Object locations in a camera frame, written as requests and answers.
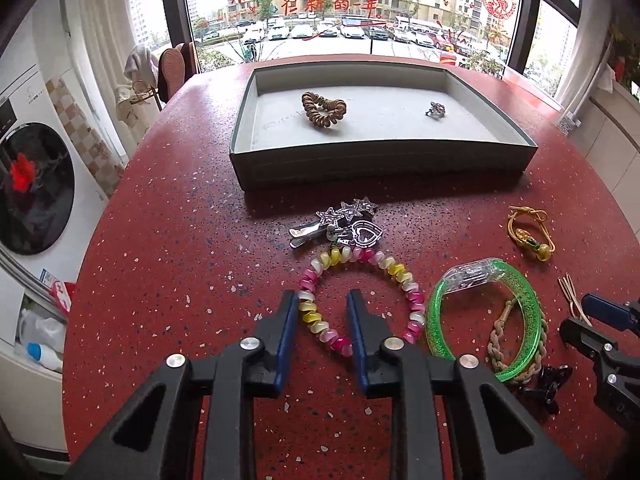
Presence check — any white washing machine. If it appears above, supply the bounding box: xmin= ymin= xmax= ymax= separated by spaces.
xmin=1 ymin=65 xmax=107 ymax=282

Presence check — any grey jewelry tray box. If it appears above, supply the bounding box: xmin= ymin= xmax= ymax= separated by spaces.
xmin=230 ymin=60 xmax=538 ymax=191

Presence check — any green translucent bangle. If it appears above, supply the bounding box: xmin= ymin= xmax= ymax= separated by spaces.
xmin=424 ymin=258 xmax=544 ymax=382

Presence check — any white blue bottle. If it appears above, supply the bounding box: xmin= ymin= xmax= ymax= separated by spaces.
xmin=26 ymin=342 xmax=63 ymax=373

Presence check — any silver star hair clip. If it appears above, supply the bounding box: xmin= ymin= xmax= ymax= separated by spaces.
xmin=288 ymin=197 xmax=378 ymax=249

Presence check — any silver heart pendant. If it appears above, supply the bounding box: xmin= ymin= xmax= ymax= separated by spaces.
xmin=350 ymin=220 xmax=384 ymax=249

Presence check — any thin gold hair pin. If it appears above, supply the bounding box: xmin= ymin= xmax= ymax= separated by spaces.
xmin=558 ymin=273 xmax=592 ymax=326

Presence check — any brown spiral hair tie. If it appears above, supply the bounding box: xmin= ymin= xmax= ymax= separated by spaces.
xmin=300 ymin=91 xmax=348 ymax=129

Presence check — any black claw hair clip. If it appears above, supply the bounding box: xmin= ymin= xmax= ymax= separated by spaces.
xmin=518 ymin=364 xmax=574 ymax=417

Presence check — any pink yellow spiral bracelet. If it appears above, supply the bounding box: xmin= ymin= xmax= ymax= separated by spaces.
xmin=297 ymin=245 xmax=428 ymax=359

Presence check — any braided beige rope bracelet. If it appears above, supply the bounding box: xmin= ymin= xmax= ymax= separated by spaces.
xmin=486 ymin=296 xmax=550 ymax=386

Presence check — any brown slipper on rack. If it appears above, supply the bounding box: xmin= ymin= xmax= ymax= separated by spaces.
xmin=157 ymin=42 xmax=198 ymax=103

